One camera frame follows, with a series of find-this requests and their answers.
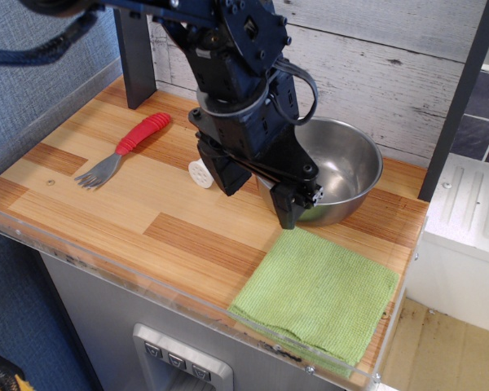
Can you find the grey cabinet with buttons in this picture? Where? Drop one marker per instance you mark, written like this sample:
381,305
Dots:
166,326

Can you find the white appliance box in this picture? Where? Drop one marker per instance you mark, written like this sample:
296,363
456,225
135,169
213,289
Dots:
450,271

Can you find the clear acrylic table guard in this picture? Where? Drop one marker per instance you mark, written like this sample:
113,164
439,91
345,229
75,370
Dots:
129,238

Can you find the white plastic spool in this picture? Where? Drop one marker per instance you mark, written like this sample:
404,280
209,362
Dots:
200,174

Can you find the black and yellow object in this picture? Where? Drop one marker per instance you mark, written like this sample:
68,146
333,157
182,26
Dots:
13,380

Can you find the green cloth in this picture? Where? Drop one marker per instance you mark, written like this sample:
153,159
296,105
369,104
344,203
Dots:
319,300

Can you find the dark grey left post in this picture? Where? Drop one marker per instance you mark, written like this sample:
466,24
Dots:
136,57

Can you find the stainless steel pot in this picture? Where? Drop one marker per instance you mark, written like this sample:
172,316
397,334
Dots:
350,165

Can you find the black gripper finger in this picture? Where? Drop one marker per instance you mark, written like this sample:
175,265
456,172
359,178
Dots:
284,198
228,175

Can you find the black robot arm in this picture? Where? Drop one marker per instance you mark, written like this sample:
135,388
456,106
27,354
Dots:
231,46

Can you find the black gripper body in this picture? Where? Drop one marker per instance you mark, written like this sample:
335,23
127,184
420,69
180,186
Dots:
258,134

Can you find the dark grey right post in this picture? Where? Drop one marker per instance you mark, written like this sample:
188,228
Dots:
477,53

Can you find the dark grey post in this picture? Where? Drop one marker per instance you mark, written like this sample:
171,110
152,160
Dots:
477,53
136,57

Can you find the red handled metal fork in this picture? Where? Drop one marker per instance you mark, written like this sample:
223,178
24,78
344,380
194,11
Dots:
105,169

